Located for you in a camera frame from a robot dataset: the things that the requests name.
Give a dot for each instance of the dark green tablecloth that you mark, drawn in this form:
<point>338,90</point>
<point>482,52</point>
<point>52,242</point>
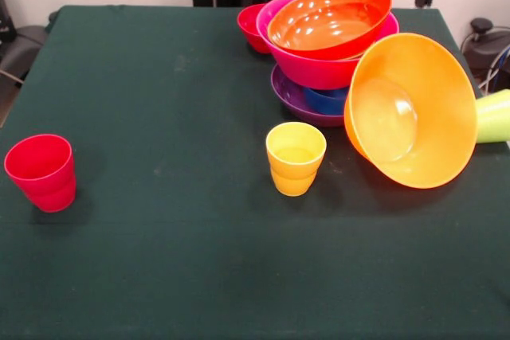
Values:
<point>159,256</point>

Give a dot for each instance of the red-orange bowl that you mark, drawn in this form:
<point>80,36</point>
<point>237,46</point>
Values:
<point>330,47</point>

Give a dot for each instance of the large pink bowl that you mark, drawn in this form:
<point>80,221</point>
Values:
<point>311,73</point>

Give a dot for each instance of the small red-pink bowl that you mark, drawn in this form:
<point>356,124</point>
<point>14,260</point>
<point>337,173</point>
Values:
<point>249,29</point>

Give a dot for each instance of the lime green cup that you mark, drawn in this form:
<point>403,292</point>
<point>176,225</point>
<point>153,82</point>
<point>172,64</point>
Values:
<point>494,121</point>

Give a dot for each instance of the yellow cup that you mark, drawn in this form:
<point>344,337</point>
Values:
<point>295,173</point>

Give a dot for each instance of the purple bowl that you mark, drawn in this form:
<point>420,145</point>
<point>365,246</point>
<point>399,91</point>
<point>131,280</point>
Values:
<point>291,101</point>

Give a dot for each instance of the large orange bowl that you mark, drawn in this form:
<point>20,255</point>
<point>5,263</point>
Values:
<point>438,97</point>

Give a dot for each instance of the small blue bowl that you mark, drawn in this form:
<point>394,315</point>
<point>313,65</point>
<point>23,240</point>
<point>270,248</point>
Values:
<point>326,103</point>

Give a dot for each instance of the red-pink cup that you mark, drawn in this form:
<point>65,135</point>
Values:
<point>44,180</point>

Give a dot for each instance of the black device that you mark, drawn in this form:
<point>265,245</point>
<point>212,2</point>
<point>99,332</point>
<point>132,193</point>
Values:
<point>6,17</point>

